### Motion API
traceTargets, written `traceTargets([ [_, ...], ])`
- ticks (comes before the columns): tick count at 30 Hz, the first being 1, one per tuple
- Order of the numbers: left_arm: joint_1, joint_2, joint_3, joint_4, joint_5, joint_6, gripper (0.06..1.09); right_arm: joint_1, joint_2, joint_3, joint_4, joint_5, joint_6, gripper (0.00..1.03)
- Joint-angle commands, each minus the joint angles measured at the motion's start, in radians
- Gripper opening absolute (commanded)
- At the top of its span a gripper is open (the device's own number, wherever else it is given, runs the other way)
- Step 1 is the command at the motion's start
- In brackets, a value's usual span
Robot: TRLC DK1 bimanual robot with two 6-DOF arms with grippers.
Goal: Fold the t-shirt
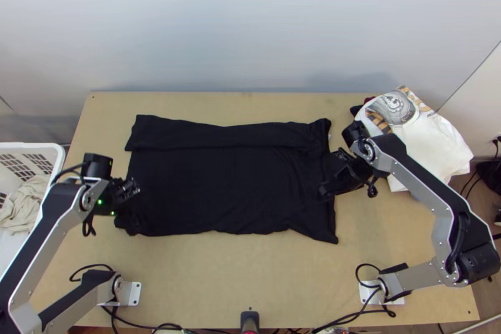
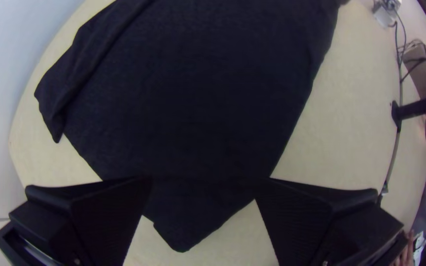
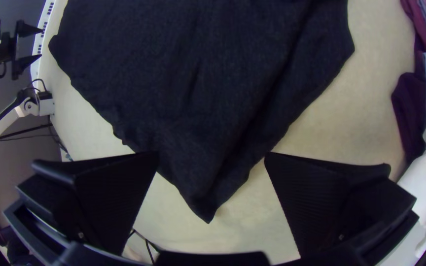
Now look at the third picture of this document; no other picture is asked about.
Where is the white laundry basket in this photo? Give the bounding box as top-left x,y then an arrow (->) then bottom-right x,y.
30,0 -> 70,86

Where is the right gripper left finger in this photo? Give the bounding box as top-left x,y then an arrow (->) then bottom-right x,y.
15,150 -> 160,256

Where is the pile of folded clothes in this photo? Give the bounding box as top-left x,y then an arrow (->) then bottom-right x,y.
390,0 -> 426,237

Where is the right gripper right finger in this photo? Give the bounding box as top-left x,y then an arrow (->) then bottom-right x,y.
264,151 -> 420,258

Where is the black t-shirt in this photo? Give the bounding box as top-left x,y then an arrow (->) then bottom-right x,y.
48,0 -> 356,225

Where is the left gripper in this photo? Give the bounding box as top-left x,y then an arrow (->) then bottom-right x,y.
0,20 -> 45,80

